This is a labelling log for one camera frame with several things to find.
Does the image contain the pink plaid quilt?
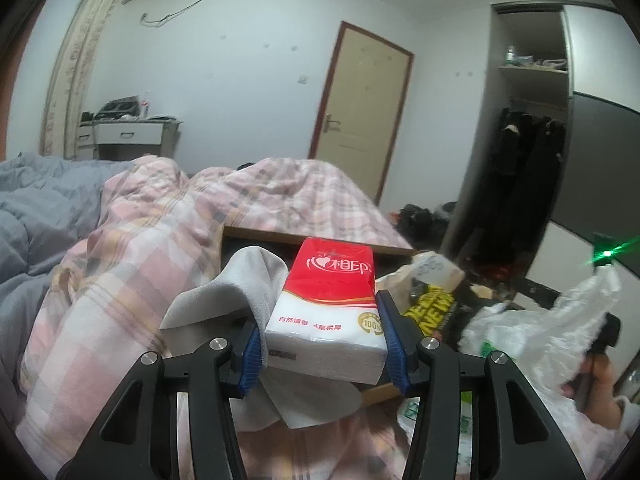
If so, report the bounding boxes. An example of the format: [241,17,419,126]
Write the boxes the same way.
[16,156,404,478]

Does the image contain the red white tissue pack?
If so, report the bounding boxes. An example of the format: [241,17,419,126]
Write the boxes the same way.
[265,237,387,386]

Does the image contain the black yellow wipes pack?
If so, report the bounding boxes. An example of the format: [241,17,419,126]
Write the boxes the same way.
[404,283,459,340]

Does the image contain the bottle on wardrobe shelf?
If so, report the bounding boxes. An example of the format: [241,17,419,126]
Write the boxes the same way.
[506,46,518,66]

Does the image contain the plastic bottle on desk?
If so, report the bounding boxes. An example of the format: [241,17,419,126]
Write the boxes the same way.
[139,90,151,119]

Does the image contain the wardrobe with sliding door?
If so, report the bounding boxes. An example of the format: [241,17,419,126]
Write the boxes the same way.
[439,1,640,302]

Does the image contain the grey duvet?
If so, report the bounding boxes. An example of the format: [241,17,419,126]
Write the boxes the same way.
[1,153,131,396]

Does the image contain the green white plastic bag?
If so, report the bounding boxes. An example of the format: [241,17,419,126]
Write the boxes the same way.
[397,263,632,480]

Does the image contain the floral beige curtain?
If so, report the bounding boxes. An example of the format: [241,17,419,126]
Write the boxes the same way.
[40,0,122,159]

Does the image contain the black tray on desk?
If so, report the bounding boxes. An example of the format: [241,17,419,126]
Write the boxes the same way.
[94,96,140,120]

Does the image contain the air conditioner cable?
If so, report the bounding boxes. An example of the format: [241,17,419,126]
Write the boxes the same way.
[139,0,216,28]

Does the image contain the person's right hand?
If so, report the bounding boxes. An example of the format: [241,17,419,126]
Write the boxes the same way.
[579,353,622,429]

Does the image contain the white bedside desk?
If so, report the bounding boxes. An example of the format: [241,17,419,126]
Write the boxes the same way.
[75,119,181,162]

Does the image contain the beige door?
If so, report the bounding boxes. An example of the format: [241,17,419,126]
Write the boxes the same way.
[309,22,414,203]

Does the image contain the dark clothes pile on floor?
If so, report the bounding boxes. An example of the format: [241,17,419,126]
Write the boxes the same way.
[392,202,457,252]

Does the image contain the white grey cloth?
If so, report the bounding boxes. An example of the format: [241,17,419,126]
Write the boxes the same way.
[160,246,362,432]

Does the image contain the black hanging clothes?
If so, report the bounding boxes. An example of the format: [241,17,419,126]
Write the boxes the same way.
[471,108,566,266]

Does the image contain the clear snack bag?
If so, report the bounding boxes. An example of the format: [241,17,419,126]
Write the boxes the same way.
[376,252,465,301]

